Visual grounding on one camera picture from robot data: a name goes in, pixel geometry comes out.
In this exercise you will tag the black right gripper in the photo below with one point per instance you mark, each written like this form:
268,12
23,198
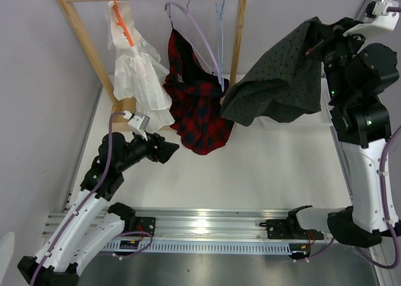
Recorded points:
334,33

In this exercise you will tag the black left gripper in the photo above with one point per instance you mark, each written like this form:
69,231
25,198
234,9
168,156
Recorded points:
165,150

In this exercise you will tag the dark grey dotted skirt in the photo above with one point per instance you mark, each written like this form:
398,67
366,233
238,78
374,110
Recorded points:
284,84

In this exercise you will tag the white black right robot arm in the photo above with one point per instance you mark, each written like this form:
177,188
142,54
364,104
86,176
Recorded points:
362,125

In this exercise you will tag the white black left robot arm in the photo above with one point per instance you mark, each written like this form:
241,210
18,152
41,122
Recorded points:
92,221

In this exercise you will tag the orange plastic hanger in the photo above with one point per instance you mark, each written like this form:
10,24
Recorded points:
120,22

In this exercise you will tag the purple plastic hanger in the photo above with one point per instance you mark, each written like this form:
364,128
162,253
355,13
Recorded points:
200,32

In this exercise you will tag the red black plaid garment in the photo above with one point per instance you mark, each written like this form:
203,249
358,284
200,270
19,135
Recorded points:
196,99

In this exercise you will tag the white perforated plastic basket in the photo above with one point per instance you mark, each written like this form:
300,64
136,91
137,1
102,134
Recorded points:
318,120

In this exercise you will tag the white ruffled dress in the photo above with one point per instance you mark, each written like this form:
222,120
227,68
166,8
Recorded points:
138,72

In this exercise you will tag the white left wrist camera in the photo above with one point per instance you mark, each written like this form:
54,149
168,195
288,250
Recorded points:
137,122

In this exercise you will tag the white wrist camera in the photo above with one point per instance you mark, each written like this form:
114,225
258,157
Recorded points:
137,122
381,18

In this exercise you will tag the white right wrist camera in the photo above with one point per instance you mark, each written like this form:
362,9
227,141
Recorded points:
381,18

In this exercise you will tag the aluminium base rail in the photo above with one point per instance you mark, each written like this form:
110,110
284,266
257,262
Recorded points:
206,200

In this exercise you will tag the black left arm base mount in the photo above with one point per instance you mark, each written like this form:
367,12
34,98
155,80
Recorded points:
146,224

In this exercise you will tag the white slotted cable duct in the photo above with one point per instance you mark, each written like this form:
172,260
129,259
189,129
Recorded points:
219,247

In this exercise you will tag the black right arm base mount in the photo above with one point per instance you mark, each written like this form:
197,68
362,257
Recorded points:
278,229

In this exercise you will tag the light blue wire hanger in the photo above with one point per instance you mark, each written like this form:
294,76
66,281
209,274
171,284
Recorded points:
220,41

